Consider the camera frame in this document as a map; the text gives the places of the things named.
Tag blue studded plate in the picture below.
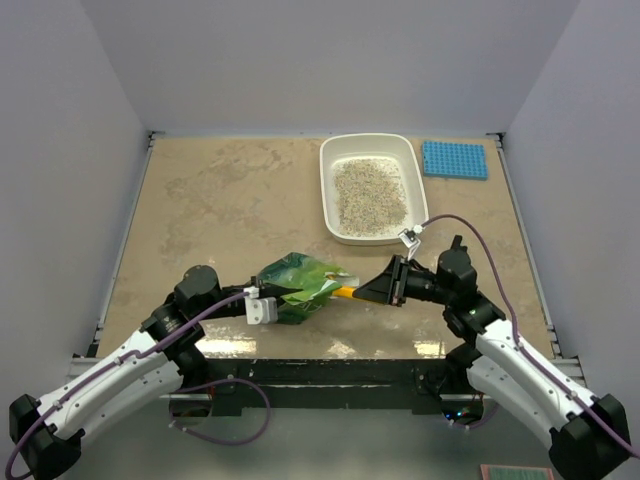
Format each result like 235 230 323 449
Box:
422 140 489 181

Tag orange plastic scoop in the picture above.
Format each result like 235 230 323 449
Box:
332 286 357 299

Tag white litter box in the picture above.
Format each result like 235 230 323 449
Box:
319 133 429 246

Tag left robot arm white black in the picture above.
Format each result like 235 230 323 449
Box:
5 265 294 479

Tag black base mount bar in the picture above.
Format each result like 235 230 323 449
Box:
170 359 497 425

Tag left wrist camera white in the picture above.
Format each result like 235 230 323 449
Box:
244 286 278 326

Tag green litter bag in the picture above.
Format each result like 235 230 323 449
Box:
257 252 360 325

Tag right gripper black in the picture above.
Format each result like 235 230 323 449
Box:
353 254 454 306

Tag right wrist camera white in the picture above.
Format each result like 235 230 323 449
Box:
398 224 423 261

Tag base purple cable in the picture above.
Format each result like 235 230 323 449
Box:
168 377 273 444
448 399 501 431

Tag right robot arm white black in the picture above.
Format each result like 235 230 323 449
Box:
353 236 635 479

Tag pink green card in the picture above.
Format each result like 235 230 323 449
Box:
480 464 553 480

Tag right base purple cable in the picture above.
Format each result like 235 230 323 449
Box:
448 399 501 431

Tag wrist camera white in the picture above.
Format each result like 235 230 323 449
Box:
244 286 278 326
398 224 423 261

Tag cat litter granules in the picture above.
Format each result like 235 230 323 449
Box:
333 158 408 238

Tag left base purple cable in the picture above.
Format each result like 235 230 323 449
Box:
168 377 273 444

